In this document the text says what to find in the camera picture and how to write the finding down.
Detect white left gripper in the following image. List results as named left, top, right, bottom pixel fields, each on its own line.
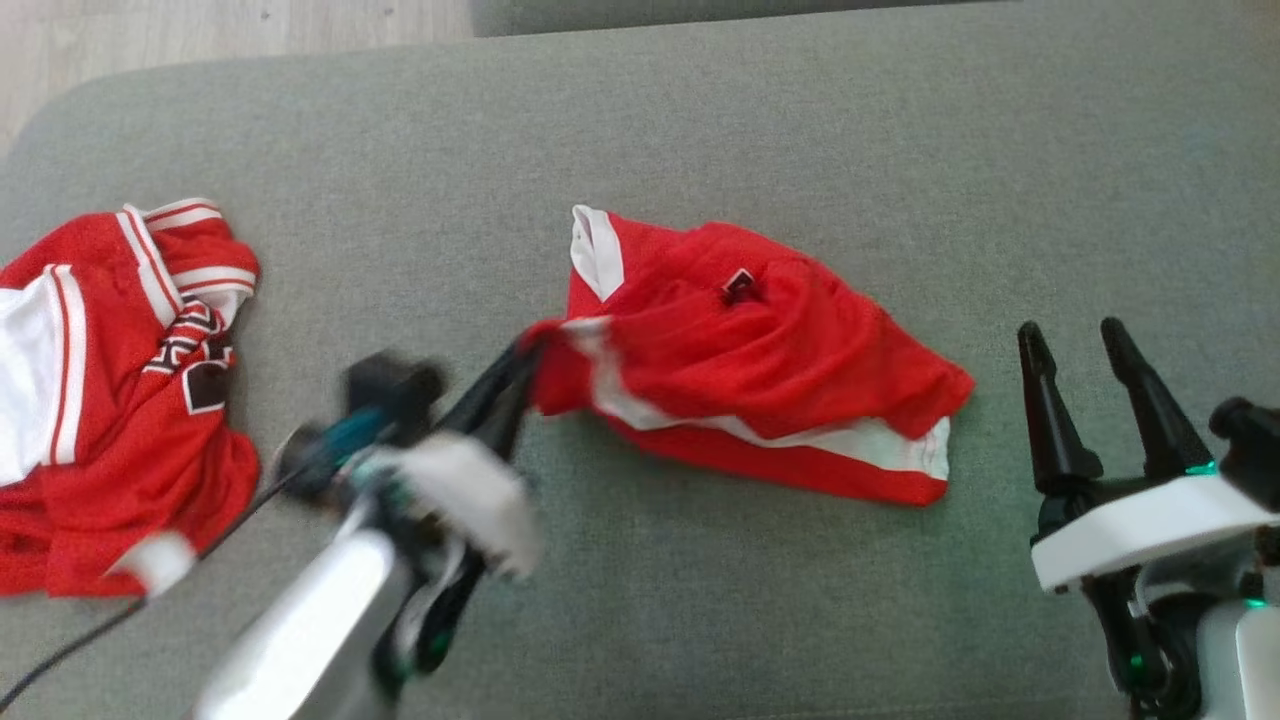
left=360, top=338, right=544, bottom=583

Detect grey-green sofa chaise cushion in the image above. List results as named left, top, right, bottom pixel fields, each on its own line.
left=0, top=0, right=1280, bottom=720

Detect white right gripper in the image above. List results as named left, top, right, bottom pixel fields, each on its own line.
left=1017, top=316, right=1280, bottom=597

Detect red mesh basketball shorts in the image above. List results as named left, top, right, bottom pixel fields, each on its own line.
left=522, top=204, right=977, bottom=508

